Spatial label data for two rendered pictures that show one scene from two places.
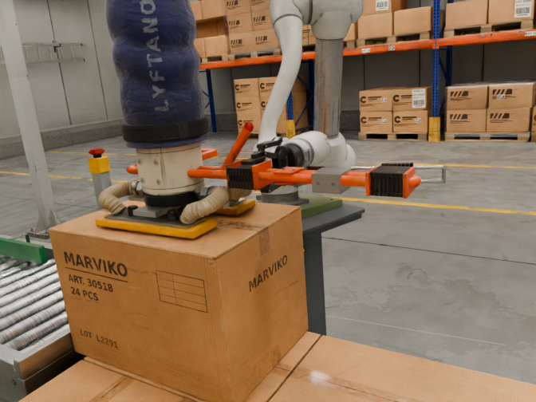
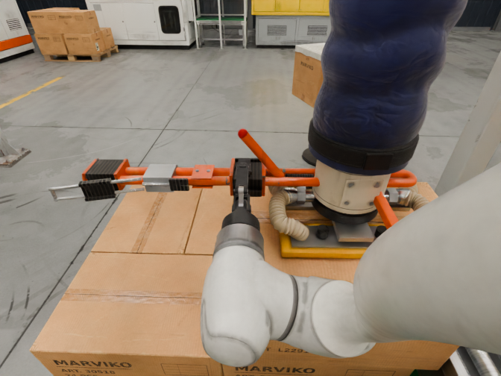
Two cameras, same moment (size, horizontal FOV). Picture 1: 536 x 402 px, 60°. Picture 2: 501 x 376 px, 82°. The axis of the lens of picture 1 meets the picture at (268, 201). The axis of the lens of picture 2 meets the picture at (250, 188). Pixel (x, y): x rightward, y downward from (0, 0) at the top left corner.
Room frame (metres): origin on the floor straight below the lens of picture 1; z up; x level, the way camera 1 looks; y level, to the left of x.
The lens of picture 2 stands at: (1.64, -0.25, 1.48)
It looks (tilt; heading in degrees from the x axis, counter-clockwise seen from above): 36 degrees down; 150
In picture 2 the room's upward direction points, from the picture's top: straight up
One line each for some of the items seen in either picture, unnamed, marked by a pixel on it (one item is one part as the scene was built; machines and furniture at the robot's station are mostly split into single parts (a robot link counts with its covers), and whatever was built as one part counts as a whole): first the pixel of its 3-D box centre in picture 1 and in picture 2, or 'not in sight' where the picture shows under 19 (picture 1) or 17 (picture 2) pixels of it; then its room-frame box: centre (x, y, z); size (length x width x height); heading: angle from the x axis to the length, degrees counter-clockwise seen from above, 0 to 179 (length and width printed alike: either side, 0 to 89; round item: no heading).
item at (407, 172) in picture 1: (390, 181); (108, 174); (0.94, -0.26, 1.08); 0.08 x 0.07 x 0.05; 59
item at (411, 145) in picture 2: (167, 128); (360, 135); (1.25, 0.25, 1.20); 0.23 x 0.23 x 0.04
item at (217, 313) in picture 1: (183, 281); (334, 268); (1.27, 0.27, 0.74); 0.60 x 0.40 x 0.40; 57
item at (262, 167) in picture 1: (249, 174); (247, 176); (1.12, 0.04, 1.08); 0.10 x 0.08 x 0.06; 149
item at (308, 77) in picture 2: not in sight; (336, 72); (-0.19, 1.63, 0.82); 0.60 x 0.40 x 0.40; 82
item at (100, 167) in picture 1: (116, 257); not in sight; (2.16, 0.77, 0.50); 0.07 x 0.07 x 1.00; 58
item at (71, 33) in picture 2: not in sight; (76, 33); (-6.33, -0.04, 0.45); 1.21 x 1.03 x 0.91; 57
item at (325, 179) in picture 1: (331, 180); (162, 177); (1.01, -0.14, 1.07); 0.07 x 0.07 x 0.04; 59
